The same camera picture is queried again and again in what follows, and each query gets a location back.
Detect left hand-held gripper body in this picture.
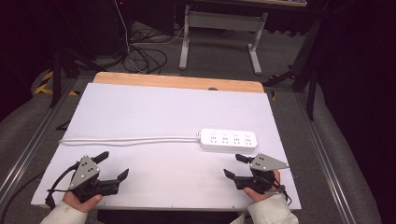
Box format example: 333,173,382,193
68,155,121,203

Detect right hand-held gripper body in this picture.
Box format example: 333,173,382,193
234,152,290,194

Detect person's left hand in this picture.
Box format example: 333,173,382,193
62,190,104,214

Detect person's right hand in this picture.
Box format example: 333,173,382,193
243,169,283,203

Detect white power strip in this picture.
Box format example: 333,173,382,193
198,128,259,150

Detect white table board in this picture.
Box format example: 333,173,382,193
31,82,303,212

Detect black metal stand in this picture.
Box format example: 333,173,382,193
262,17,323,121
49,48,106,109

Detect yellow black floor tape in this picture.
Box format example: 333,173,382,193
34,70,79,97

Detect wooden desk top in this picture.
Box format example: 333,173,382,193
192,0,308,8

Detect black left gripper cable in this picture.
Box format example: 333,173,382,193
44,161,80,210

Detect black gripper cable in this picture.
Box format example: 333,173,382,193
44,161,80,210
270,178,293,207

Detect white power strip cable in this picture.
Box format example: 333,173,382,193
58,134,202,147

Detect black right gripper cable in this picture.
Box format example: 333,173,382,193
270,178,293,207

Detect aluminium floor rail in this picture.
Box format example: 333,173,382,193
294,92,357,224
0,77,78,202

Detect black floor cable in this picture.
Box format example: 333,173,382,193
0,172,45,220

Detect black tangled floor cables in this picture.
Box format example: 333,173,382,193
121,29,169,76

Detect thin white floor cable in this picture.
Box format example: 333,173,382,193
113,0,185,73

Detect white metal desk frame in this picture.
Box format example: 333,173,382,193
178,4,269,76

